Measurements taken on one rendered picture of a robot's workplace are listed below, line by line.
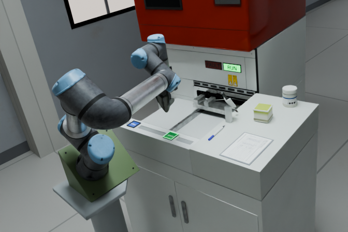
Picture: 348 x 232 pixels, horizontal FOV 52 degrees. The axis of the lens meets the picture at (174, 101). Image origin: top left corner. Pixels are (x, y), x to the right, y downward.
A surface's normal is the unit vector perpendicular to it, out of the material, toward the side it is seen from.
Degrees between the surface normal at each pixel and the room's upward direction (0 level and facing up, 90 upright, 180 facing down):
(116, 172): 44
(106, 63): 90
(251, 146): 0
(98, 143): 52
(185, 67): 90
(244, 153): 0
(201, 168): 90
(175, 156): 90
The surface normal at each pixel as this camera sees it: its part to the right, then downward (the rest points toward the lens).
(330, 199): -0.15, -0.89
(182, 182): -0.63, 0.42
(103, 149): 0.47, -0.39
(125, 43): 0.69, 0.22
